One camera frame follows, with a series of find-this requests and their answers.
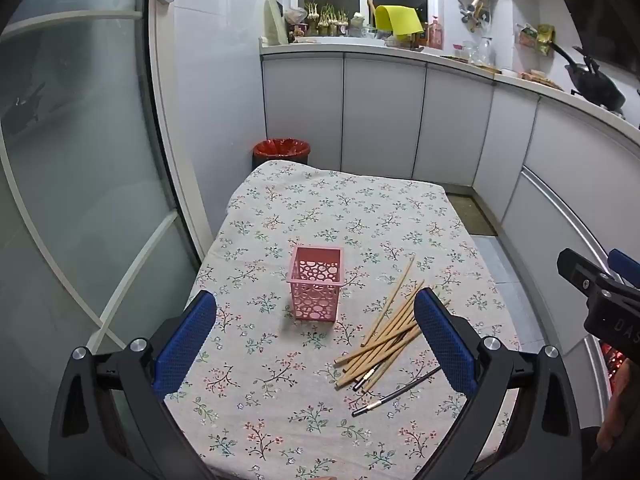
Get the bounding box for pink perforated utensil holder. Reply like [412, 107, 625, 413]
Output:
[289, 245, 346, 322]

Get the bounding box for person's right hand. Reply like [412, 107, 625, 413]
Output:
[596, 360, 640, 467]

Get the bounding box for black chopstick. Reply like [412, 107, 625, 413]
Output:
[351, 366, 442, 417]

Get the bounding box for yellow cloth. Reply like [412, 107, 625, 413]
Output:
[374, 5, 425, 37]

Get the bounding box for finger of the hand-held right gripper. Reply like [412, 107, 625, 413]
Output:
[607, 249, 640, 289]
[557, 248, 613, 292]

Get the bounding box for red trash bin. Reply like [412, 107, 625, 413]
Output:
[252, 138, 310, 171]

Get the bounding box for white kitchen cabinets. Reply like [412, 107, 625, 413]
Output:
[260, 42, 640, 361]

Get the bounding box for pink soap bottle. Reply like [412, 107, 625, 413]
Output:
[427, 15, 445, 51]

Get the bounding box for black wok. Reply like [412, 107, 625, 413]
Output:
[547, 42, 629, 112]

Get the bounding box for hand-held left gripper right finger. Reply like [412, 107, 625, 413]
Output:
[414, 287, 586, 480]

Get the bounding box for pile of bamboo chopsticks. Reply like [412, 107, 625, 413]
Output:
[334, 255, 451, 392]

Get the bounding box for chopsticks in pink holder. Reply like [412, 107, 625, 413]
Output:
[0, 0, 213, 480]

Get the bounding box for white kitchen countertop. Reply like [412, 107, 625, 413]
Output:
[259, 35, 640, 133]

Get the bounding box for sprouting garlic pots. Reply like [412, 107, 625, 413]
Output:
[305, 0, 367, 38]

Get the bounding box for green snack packet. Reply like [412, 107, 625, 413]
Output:
[517, 22, 557, 57]

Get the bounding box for glass jars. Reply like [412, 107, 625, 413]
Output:
[462, 37, 494, 67]

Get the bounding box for wooden cutting board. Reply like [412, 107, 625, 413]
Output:
[519, 69, 563, 90]

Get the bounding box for floral tablecloth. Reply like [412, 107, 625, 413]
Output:
[162, 160, 523, 480]

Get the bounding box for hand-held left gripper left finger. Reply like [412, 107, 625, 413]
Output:
[47, 289, 221, 480]

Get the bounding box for white plastic board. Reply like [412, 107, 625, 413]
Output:
[264, 0, 290, 46]

